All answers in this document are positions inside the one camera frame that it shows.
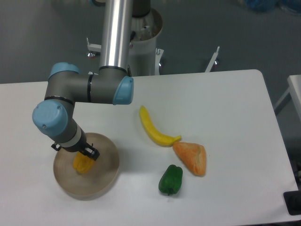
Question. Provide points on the green toy bell pepper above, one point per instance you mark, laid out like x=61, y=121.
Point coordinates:
x=171, y=181

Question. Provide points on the white table leg frame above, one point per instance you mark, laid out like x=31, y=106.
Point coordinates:
x=214, y=61

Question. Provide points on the black box at edge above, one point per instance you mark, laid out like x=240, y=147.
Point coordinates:
x=293, y=202

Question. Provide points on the blue object top right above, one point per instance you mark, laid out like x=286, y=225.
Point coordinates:
x=262, y=6

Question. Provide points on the beige round plate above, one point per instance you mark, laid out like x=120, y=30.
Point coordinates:
x=98, y=179

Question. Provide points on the white side table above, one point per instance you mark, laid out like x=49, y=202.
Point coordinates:
x=293, y=92

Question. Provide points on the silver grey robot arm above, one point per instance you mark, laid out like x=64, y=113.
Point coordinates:
x=112, y=85

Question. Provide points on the yellow toy bell pepper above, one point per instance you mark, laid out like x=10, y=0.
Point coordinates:
x=82, y=164

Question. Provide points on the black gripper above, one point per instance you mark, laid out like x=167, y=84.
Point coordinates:
x=78, y=144

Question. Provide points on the yellow toy banana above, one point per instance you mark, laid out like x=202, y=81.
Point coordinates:
x=155, y=135

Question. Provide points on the orange toy bread wedge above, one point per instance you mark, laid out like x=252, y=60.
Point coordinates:
x=193, y=157

